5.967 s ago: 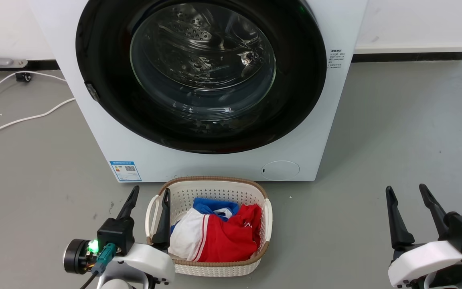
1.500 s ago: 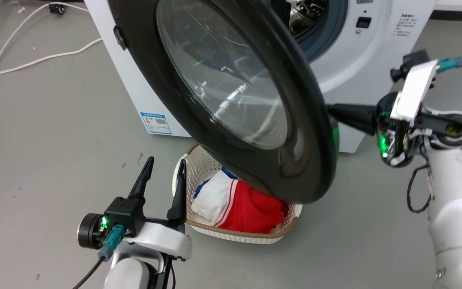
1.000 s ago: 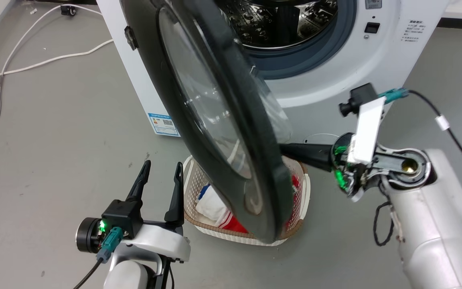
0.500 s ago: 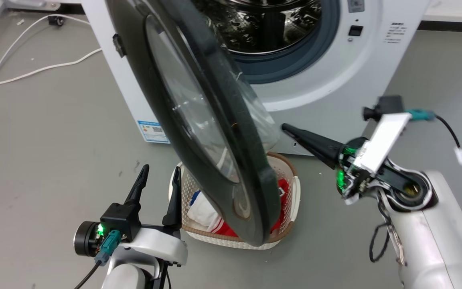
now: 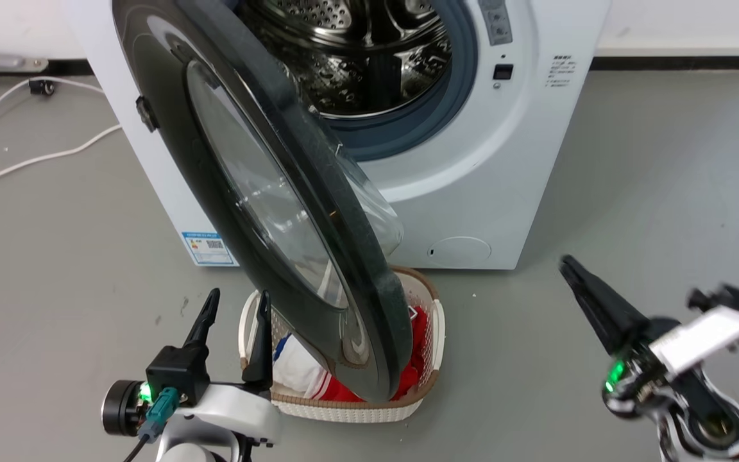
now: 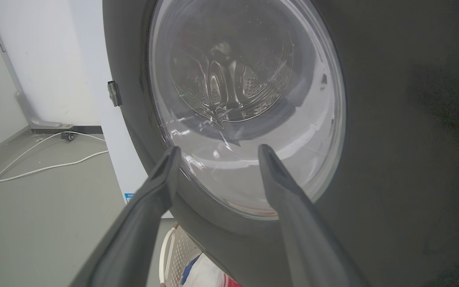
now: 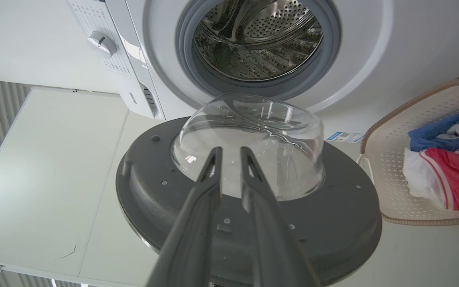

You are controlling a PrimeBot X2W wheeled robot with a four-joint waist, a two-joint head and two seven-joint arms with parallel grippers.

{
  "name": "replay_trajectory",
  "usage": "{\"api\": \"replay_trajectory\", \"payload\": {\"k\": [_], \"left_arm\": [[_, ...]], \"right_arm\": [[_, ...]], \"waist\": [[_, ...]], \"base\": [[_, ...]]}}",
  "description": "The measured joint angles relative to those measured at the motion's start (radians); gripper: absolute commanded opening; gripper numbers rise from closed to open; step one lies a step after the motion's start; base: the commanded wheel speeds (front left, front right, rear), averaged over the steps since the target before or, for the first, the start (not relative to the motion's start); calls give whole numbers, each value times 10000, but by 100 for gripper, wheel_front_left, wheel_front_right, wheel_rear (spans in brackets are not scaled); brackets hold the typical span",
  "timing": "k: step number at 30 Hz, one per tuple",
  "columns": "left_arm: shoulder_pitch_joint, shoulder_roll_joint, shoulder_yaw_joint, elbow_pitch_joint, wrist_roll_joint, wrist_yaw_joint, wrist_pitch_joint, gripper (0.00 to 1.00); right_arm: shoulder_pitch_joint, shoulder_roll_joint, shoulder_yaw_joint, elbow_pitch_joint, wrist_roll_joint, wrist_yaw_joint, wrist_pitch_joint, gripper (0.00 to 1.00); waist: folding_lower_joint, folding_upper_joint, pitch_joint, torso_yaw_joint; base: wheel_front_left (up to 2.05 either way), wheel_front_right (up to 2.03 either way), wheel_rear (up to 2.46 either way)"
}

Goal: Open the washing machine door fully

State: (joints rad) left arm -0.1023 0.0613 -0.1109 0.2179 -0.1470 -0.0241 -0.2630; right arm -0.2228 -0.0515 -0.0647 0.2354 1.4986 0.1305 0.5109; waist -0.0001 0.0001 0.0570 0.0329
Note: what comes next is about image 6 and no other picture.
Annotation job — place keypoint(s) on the dark grey washing machine door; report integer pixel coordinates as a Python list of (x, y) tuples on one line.
[(373, 159)]

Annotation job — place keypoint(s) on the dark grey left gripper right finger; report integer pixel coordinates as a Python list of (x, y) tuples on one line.
[(305, 239)]

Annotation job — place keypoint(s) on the white washing machine body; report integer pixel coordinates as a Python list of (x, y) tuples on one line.
[(110, 139)]

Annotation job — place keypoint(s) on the white laundry basket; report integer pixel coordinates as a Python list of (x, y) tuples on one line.
[(175, 255)]

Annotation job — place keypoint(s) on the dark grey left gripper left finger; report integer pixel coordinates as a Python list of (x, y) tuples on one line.
[(134, 235)]

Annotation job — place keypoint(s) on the white and red clothing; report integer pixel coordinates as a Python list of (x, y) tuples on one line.
[(207, 275)]

